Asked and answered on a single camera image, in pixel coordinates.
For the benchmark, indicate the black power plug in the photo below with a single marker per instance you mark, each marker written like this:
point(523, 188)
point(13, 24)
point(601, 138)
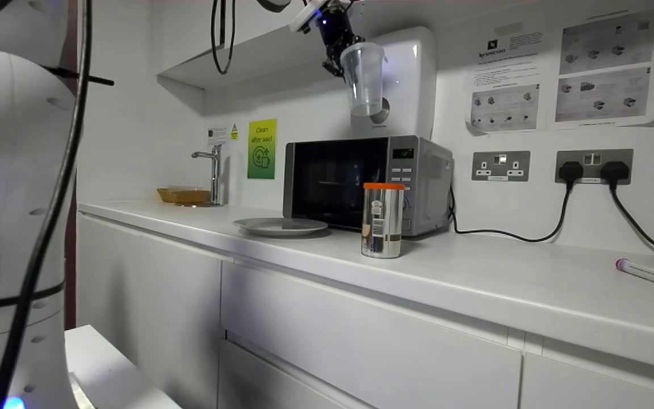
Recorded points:
point(570, 171)
point(614, 171)

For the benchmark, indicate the green yellow cup poster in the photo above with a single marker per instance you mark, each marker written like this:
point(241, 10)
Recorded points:
point(263, 148)

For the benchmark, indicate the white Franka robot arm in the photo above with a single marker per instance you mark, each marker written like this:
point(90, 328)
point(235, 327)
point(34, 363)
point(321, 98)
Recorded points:
point(11, 190)

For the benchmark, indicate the white wall cabinet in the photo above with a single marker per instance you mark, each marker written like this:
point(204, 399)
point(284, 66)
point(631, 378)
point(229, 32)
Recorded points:
point(251, 71)

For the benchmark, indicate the white cabinet door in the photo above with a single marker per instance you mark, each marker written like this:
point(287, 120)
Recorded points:
point(267, 383)
point(153, 304)

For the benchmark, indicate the white paper towel dispenser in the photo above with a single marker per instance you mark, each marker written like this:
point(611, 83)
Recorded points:
point(410, 83)

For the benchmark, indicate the small white brand sign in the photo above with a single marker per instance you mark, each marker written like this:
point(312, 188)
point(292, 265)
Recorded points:
point(509, 46)

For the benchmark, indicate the steel double socket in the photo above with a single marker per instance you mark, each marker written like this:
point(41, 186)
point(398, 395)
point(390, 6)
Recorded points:
point(594, 156)

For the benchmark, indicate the white lower cabinet door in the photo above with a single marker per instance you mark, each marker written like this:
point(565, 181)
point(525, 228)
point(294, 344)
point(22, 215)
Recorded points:
point(267, 383)

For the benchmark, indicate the red white marker pen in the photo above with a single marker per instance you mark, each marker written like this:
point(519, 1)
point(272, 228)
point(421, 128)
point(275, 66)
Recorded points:
point(648, 274)

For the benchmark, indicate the white robot stand table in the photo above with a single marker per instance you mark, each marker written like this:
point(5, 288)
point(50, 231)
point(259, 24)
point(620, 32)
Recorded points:
point(114, 375)

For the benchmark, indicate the grey round plate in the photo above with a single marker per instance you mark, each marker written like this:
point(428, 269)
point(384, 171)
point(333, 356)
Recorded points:
point(283, 225)

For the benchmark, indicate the wide white cabinet drawer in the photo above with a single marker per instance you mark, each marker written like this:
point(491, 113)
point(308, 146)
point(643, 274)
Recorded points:
point(373, 342)

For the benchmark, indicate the chrome sink faucet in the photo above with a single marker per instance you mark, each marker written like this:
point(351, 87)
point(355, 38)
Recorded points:
point(220, 173)

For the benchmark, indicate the clear plastic cup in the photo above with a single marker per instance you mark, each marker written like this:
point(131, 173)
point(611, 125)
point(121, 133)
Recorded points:
point(364, 81)

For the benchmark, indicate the yellow sponge dish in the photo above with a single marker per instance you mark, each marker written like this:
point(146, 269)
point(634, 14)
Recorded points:
point(183, 196)

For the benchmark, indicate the capsule instruction sheet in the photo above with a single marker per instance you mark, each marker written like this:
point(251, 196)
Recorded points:
point(602, 94)
point(608, 43)

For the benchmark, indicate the black rod bracket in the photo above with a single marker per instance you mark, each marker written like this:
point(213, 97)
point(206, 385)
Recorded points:
point(79, 77)

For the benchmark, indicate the yellow warning sticker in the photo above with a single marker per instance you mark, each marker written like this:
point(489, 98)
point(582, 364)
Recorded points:
point(232, 133)

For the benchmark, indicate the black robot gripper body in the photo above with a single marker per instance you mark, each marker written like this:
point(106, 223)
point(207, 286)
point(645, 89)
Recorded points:
point(336, 27)

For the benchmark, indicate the steel socket with switches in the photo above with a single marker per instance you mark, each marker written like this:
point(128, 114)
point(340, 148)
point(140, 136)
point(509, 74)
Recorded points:
point(500, 165)

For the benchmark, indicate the silver microwave oven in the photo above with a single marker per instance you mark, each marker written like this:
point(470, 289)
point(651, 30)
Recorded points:
point(418, 186)

